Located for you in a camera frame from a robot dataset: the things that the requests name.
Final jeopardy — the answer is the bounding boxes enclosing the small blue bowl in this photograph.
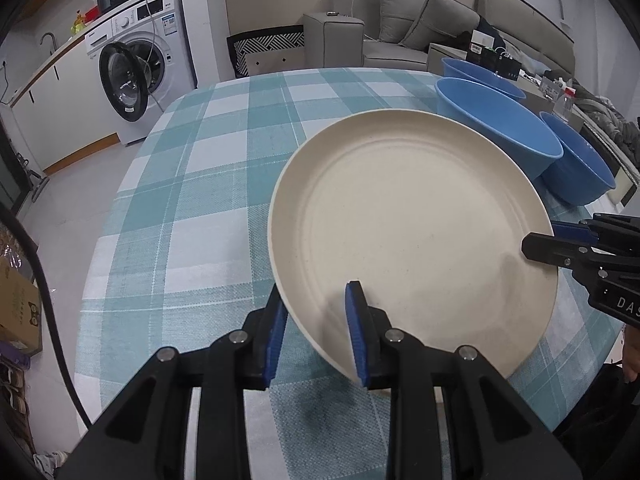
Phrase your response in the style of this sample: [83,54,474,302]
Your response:
[539,112,615,206]

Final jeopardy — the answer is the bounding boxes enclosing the large cream plate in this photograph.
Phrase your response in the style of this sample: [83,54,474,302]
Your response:
[268,110,559,378]

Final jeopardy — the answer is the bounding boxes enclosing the large blue bowl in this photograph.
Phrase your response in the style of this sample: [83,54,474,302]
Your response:
[434,77,564,181]

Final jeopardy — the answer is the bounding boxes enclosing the medium blue bowl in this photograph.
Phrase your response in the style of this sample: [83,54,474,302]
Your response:
[440,58,526,101]

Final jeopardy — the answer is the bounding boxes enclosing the white kitchen cabinet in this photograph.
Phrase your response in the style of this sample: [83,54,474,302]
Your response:
[11,39,119,174]

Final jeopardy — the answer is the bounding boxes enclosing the person's right hand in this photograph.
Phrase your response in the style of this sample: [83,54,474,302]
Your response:
[623,325,640,382]

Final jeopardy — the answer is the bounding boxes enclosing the cardboard box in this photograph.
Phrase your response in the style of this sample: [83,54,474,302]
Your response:
[0,258,41,354]

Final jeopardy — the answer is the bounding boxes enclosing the black electronics box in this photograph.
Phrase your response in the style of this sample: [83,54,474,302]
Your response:
[466,42,522,80]

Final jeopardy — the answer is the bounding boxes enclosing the grey sofa cushion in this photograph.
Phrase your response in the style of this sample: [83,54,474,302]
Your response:
[400,0,480,51]

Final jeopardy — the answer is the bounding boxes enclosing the grey sofa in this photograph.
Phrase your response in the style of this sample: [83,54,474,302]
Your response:
[303,0,575,74]

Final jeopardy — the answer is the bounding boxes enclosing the black patterned chair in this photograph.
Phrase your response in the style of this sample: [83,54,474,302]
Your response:
[227,24,306,78]

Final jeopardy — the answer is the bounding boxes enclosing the white washing machine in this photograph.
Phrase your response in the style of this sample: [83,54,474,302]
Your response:
[85,0,196,145]

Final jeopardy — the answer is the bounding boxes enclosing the black cable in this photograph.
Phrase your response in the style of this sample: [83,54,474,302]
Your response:
[0,204,94,430]

